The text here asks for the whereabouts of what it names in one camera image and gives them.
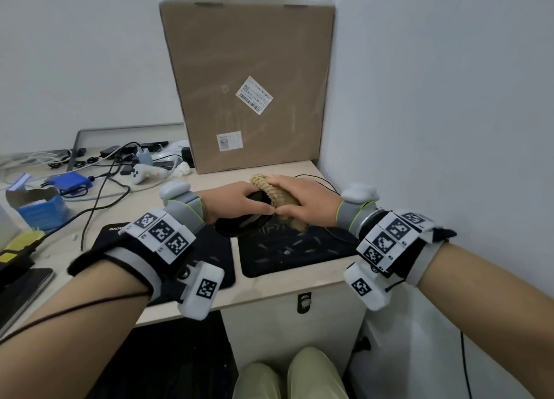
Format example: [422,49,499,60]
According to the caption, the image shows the person's left hand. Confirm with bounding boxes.
[201,181,278,225]

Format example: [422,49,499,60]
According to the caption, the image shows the person's right hand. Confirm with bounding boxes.
[267,174,345,233]

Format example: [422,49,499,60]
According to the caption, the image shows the braided straw rope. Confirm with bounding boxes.
[250,173,310,234]

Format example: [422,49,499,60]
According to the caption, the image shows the black round dish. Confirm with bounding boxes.
[215,190,278,239]

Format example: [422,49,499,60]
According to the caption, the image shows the person's left forearm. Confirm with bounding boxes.
[0,258,153,399]

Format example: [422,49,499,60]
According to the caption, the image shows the person's right forearm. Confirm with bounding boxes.
[416,241,554,399]

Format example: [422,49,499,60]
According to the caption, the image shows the patterned black mouse pad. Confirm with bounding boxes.
[237,227,361,279]

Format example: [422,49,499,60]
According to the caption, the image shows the plain black mouse pad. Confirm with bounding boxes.
[98,222,237,291]

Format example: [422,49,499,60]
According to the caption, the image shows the white desk cabinet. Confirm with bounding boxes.
[220,277,369,374]

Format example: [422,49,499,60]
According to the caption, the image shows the white handheld controller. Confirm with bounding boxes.
[131,163,169,185]

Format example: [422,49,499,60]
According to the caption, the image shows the large brown cardboard box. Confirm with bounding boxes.
[159,0,336,176]

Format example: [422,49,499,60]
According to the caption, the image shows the grey framed flat panel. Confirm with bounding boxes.
[67,123,188,173]

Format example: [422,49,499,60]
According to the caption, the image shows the person's beige trouser legs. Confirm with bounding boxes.
[233,347,349,399]

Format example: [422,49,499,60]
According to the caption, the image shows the flat blue device box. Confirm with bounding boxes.
[44,171,94,195]

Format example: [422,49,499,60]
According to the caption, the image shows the open blue cardboard box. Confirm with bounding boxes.
[5,185,70,232]

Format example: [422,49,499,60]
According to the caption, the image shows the yellow and black tool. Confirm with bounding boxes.
[0,229,46,266]

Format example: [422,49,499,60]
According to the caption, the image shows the black tablet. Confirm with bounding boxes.
[0,268,55,335]

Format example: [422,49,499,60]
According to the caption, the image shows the black desk cable loop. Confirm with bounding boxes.
[294,174,341,197]

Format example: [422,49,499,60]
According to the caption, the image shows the left wrist camera rig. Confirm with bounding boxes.
[67,181,226,321]

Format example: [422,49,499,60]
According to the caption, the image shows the wrist camera rig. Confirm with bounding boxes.
[337,183,458,312]
[67,181,226,321]

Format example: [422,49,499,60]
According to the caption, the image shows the right wrist camera rig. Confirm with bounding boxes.
[337,183,458,312]

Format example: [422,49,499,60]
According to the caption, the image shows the long black desk cable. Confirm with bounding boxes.
[80,143,143,252]

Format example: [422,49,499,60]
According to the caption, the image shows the black forearm cable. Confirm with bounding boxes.
[0,292,149,348]

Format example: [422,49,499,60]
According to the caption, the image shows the thin black wall cable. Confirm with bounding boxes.
[459,331,473,399]

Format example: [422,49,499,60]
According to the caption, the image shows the bundle of white cables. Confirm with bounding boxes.
[0,150,72,175]

